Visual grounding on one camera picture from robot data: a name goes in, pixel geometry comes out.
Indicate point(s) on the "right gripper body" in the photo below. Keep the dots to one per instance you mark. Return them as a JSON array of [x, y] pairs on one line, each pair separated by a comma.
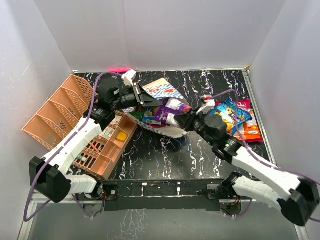
[[195, 122]]

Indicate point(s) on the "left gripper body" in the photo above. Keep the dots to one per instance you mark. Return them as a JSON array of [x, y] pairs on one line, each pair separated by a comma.
[[132, 99]]

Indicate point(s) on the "blue snack bar wrapper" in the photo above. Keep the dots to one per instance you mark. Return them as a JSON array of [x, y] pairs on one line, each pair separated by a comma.
[[149, 119]]

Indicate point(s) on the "green snack pack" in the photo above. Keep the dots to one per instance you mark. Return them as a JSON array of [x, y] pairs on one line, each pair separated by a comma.
[[138, 115]]

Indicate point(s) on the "blue checkered paper bag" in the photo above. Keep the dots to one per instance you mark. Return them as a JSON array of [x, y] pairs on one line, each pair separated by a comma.
[[160, 89]]

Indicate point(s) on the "purple snack bag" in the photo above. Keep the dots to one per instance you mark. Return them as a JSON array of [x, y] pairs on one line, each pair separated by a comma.
[[171, 107]]

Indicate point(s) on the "blue Slendy candy bag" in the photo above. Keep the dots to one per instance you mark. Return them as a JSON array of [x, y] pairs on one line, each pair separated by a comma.
[[232, 116]]

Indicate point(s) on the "pink chips bag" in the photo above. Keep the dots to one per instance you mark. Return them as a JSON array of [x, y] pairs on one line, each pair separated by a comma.
[[245, 105]]

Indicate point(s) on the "orange snack bag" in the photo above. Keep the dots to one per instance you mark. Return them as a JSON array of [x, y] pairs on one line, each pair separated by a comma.
[[250, 130]]

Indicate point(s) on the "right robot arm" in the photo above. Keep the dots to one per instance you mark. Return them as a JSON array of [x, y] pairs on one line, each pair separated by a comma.
[[294, 195]]

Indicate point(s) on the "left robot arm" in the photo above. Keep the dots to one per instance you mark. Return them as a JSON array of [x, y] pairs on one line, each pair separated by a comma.
[[111, 92]]

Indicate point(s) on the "white medicine box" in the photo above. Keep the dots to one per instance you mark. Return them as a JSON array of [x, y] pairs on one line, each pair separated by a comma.
[[116, 121]]

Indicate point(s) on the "yellow sponge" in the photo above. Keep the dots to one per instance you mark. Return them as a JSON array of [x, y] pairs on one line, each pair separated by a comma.
[[121, 136]]

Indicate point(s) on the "white lotion bottle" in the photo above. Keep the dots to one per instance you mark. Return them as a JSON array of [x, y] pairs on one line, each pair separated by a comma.
[[107, 132]]

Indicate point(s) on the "orange pen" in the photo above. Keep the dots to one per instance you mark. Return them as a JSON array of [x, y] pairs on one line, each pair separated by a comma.
[[94, 147]]

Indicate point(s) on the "peach plastic desk organizer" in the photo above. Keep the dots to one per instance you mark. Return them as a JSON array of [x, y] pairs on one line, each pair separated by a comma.
[[62, 112]]

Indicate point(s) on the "glue stick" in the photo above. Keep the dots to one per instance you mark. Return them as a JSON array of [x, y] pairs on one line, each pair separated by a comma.
[[81, 158]]

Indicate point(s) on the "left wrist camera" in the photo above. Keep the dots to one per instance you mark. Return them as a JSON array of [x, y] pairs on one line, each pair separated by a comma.
[[129, 77]]

